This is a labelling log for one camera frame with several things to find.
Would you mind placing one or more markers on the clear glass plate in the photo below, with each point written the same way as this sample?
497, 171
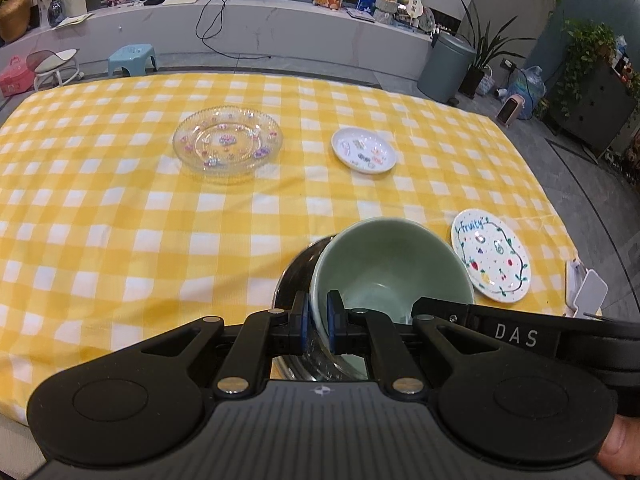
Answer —
227, 142

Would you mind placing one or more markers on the blue box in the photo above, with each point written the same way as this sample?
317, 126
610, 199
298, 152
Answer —
367, 2

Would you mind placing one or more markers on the grey trash can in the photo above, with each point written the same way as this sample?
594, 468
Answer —
445, 67

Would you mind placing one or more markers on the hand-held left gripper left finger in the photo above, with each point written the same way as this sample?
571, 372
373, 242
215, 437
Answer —
301, 322

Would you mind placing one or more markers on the white baby seat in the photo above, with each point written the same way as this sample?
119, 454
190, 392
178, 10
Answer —
55, 60

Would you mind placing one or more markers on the open paper booklet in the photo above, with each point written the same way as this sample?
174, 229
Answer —
72, 20

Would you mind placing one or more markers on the white round fan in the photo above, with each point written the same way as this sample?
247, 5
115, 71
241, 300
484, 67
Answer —
414, 6

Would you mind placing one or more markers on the tall leafy potted plant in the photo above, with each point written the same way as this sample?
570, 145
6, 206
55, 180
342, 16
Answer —
480, 45

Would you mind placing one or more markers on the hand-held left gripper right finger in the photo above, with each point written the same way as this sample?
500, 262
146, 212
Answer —
332, 322

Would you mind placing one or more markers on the light blue stool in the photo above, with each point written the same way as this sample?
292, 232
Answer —
131, 57

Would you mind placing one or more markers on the blue steel bowl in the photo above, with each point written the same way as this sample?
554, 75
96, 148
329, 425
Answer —
295, 280

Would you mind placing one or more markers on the white fruit pattern plate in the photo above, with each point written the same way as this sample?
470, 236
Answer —
492, 260

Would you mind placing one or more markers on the blue water bottle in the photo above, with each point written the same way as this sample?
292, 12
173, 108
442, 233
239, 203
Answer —
530, 90

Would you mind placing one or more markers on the green ceramic bowl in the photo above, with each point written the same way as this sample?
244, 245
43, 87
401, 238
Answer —
395, 260

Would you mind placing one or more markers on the person's right hand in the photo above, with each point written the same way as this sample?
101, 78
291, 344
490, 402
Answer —
622, 442

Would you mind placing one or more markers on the dark grey cabinet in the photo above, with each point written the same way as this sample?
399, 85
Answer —
595, 105

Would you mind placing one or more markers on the pink space heater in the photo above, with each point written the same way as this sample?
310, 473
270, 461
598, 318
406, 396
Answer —
511, 112

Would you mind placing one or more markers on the yellow checked tablecloth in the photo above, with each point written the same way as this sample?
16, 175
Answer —
150, 240

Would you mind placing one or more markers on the small white printed plate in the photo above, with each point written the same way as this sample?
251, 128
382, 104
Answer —
364, 151

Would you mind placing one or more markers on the white woven basket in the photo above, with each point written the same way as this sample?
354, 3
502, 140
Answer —
485, 84

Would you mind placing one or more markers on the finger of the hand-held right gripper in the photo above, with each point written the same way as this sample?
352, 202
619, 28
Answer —
442, 307

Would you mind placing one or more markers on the flat grey book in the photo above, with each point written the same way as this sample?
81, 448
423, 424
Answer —
360, 15

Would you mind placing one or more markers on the green ivy plant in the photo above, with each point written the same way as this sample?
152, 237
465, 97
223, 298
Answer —
585, 45

